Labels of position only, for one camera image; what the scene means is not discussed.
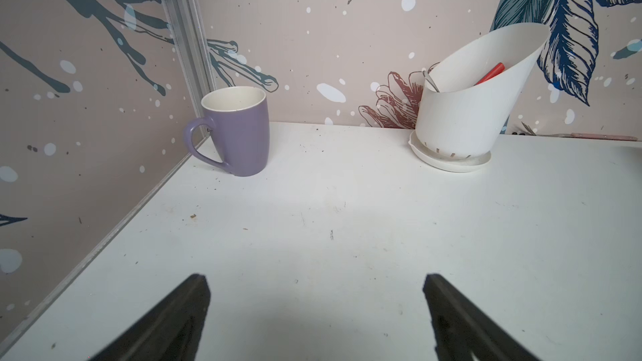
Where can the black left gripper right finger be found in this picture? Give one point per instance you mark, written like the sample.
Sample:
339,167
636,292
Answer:
462,331

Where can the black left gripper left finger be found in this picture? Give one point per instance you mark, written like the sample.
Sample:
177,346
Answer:
172,330

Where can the purple ceramic mug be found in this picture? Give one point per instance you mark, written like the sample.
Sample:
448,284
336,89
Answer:
238,120

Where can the white slanted utensil holder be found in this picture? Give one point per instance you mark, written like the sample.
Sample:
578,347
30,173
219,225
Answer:
458,121

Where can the red handled utensil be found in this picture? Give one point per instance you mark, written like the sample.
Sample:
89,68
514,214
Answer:
494,72

